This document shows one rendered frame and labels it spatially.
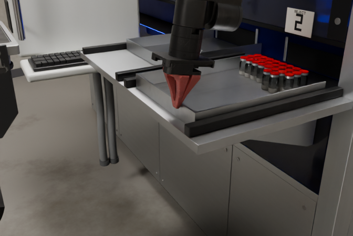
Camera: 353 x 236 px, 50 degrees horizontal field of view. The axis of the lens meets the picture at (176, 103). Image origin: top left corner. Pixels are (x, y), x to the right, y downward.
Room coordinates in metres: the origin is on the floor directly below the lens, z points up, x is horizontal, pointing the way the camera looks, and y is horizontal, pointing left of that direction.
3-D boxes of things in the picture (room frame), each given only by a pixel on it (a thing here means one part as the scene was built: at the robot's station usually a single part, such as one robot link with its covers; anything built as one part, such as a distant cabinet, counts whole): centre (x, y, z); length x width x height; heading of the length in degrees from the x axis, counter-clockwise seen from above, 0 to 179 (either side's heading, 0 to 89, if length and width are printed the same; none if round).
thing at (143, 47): (1.16, -0.05, 0.90); 0.34 x 0.26 x 0.04; 119
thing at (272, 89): (0.80, -0.22, 0.90); 0.02 x 0.02 x 0.05
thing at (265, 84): (0.82, -0.21, 0.90); 0.02 x 0.02 x 0.05
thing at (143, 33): (1.66, 0.12, 0.73); 1.98 x 0.01 x 0.25; 29
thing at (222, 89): (0.81, -0.12, 0.90); 0.34 x 0.26 x 0.04; 120
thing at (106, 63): (0.98, -0.07, 0.87); 0.70 x 0.48 x 0.02; 29
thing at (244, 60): (0.86, -0.21, 0.90); 0.18 x 0.02 x 0.05; 30
